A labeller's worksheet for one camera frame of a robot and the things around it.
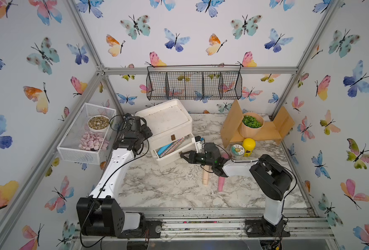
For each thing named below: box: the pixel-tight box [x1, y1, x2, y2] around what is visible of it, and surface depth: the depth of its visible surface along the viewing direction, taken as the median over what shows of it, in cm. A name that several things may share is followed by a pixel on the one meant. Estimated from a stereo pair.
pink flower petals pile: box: [78, 131, 109, 152], surface depth 65 cm
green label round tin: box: [230, 144, 245, 161], surface depth 95 cm
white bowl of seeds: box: [87, 115, 110, 132], surface depth 73 cm
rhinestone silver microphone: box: [158, 136, 186, 158], surface depth 92 cm
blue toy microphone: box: [156, 142, 174, 156], surface depth 91 cm
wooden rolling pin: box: [202, 165, 210, 186], surface depth 90 cm
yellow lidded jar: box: [242, 137, 256, 157], surface depth 95 cm
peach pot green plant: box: [238, 111, 265, 139], surface depth 93 cm
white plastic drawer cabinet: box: [135, 98, 198, 166], surface depth 88 cm
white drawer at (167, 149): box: [150, 132, 197, 167], surface depth 87 cm
